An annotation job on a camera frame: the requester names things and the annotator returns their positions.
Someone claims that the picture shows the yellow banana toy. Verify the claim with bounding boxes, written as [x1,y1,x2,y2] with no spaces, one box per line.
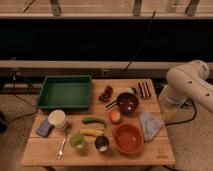
[79,129,104,137]

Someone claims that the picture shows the dark purple pan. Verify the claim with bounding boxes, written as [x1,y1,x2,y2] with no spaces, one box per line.
[105,92,139,115]

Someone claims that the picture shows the metal cup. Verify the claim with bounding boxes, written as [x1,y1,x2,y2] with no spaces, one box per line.
[95,136,110,152]

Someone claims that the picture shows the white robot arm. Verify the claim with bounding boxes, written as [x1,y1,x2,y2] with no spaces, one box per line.
[159,60,213,113]

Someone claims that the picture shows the blue grey cloth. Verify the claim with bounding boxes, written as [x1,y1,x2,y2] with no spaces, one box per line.
[139,111,164,142]

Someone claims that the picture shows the brown striped block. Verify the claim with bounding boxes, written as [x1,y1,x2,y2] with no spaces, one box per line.
[138,82,151,99]

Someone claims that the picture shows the orange peach toy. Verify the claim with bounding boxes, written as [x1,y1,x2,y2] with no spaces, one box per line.
[109,109,121,124]

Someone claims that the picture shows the green plastic tray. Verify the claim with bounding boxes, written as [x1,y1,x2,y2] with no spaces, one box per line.
[37,75,92,111]

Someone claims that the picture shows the black power cable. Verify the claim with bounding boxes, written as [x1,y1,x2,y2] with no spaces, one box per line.
[165,99,198,127]

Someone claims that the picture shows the orange plastic bowl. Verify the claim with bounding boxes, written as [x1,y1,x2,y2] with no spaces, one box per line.
[112,123,144,155]

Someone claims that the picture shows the green cucumber toy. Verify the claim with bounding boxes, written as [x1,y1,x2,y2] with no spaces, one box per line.
[82,117,107,128]

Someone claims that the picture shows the dark red grape bunch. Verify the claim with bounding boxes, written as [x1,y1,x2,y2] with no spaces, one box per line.
[99,85,113,102]

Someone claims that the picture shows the white stacked cups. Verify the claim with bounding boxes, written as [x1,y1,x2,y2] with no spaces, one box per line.
[48,110,66,130]

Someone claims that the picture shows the blue sponge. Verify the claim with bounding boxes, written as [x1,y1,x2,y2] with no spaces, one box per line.
[36,119,53,137]

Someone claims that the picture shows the green plastic cup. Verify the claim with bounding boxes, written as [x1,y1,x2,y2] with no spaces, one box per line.
[69,133,85,151]

